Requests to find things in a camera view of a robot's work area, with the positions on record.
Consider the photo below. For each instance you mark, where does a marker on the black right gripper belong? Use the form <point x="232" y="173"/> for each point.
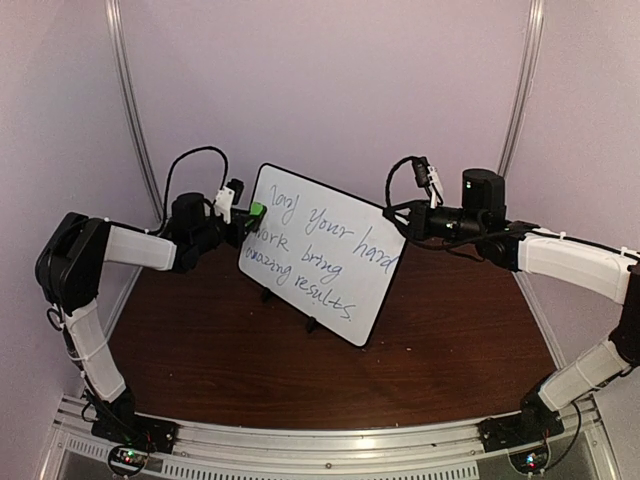
<point x="416" y="229"/>

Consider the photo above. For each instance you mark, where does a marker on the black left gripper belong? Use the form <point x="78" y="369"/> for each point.
<point x="240" y="223"/>

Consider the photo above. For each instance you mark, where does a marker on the green whiteboard eraser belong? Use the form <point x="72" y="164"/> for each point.
<point x="257" y="212"/>

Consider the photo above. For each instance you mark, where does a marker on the white whiteboard with writing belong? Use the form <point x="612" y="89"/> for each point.
<point x="329" y="254"/>

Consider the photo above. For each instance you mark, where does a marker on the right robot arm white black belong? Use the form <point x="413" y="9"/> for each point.
<point x="519" y="246"/>

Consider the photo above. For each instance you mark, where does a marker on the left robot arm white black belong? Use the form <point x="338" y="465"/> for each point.
<point x="69" y="269"/>

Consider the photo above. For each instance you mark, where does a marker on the black whiteboard stand foot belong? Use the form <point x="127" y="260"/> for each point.
<point x="311" y="325"/>

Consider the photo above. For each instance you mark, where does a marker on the left circuit board with leds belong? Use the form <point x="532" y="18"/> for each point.
<point x="125" y="461"/>

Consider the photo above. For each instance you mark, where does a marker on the circuit board with leds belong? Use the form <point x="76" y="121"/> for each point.
<point x="125" y="461"/>
<point x="531" y="461"/>

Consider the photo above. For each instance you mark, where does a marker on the right circuit board with leds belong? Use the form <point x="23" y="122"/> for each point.
<point x="531" y="461"/>

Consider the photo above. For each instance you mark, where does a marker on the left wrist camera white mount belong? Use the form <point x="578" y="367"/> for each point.
<point x="226" y="201"/>

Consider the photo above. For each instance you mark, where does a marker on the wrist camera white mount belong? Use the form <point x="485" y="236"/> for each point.
<point x="226" y="201"/>
<point x="427" y="178"/>

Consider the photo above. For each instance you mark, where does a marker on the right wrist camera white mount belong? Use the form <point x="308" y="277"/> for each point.
<point x="427" y="178"/>

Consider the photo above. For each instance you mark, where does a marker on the right aluminium corner post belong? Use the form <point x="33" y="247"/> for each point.
<point x="529" y="59"/>

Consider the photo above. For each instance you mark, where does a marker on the aluminium corner post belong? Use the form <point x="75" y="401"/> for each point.
<point x="132" y="114"/>
<point x="529" y="59"/>

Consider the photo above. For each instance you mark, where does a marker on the aluminium front frame rail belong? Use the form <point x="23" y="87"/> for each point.
<point x="254" y="393"/>

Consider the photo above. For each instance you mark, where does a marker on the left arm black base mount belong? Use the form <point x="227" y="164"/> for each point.
<point x="142" y="433"/>

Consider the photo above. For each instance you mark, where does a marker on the left aluminium corner post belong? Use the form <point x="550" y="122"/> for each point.
<point x="132" y="114"/>

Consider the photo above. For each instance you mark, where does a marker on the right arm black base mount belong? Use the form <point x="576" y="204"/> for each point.
<point x="523" y="428"/>

